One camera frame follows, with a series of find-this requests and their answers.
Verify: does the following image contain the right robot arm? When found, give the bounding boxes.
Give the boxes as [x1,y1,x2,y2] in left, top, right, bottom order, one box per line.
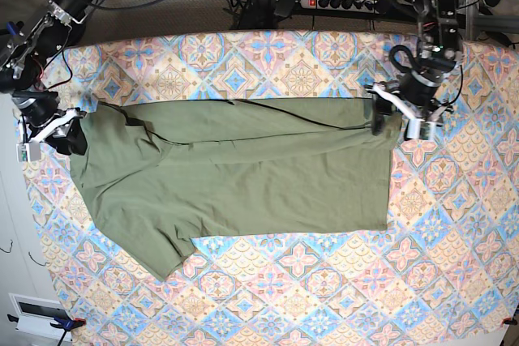
[1,0,105,162]

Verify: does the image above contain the orange clamp bottom right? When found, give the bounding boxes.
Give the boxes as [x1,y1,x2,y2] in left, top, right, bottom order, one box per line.
[501,317,518,326]

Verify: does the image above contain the blue clamp bottom left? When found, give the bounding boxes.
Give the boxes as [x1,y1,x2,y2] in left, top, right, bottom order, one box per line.
[7,314,86,345]

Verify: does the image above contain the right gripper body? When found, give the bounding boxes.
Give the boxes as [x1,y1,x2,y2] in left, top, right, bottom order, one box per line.
[11,91,85,162]

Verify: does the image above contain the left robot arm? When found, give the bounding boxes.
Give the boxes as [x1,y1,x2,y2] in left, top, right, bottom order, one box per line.
[365,0,463,140]

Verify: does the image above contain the white power strip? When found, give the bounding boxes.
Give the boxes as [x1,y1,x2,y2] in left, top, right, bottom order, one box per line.
[299,0,376,13]

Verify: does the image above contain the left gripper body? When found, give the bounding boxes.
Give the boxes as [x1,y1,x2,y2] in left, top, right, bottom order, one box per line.
[364,70,452,140]

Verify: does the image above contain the green t-shirt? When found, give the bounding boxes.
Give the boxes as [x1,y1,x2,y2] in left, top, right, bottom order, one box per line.
[70,98,402,280]

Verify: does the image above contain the patterned tablecloth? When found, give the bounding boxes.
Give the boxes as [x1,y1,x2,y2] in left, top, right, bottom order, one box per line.
[23,31,518,345]

